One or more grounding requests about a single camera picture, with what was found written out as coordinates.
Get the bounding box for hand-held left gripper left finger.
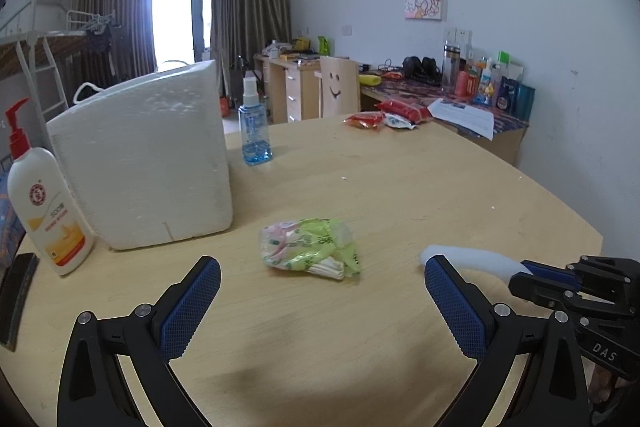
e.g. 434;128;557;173
56;255;222;427

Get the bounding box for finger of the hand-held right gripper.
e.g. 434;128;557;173
520;259;582;293
509;273;582;306

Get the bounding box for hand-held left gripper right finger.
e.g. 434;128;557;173
424;254;593;427

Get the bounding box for white plastic tube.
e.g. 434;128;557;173
419;244;523;280

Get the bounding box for green plastic packet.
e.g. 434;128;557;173
257;218;362;280

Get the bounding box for white foam box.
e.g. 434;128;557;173
46;59;235;251

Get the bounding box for person's right hand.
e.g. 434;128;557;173
587;359;626;407

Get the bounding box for white lotion pump bottle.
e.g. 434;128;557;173
5;98;96;277

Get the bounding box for teal cup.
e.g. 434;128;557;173
515;84;536;118

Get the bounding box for black notebook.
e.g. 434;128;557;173
0;252;40;352

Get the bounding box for clear blue spray bottle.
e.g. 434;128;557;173
238;76;274;166

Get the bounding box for white paper sheet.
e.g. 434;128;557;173
427;98;496;140

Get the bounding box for white snack packet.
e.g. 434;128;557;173
382;114;417;130

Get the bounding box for blue star quilt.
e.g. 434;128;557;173
0;187;27;273

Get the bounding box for red orange snack packet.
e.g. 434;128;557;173
344;112;384;130

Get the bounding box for clear bottle black lid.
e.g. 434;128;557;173
441;40;463;95

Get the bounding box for wooden desk with drawers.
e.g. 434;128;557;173
253;53;323;124

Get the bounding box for black headphones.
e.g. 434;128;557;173
402;56;442;80

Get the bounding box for wooden chair with smiley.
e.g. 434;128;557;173
319;55;361;118

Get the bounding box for dark hanging garment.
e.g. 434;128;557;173
85;24;126;52

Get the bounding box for glass balcony door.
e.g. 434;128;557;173
148;0;216;68

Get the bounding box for grey metal bunk bed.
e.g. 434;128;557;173
0;0;71;158
62;9;118;72

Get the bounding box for white rope loop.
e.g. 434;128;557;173
73;82;104;104

